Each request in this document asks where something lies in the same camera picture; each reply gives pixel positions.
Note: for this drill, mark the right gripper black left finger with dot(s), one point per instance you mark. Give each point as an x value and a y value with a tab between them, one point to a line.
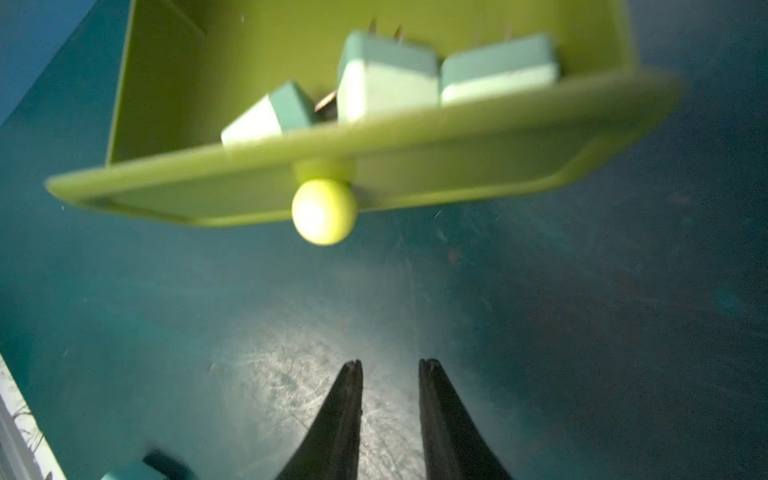
330	448

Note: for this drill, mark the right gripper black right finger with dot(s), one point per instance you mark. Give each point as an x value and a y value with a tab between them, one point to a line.
453	447

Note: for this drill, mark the teal plug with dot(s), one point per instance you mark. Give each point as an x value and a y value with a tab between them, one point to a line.
135	471

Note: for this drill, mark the green plug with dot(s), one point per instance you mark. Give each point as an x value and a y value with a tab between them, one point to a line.
499	69
285	109
383	76

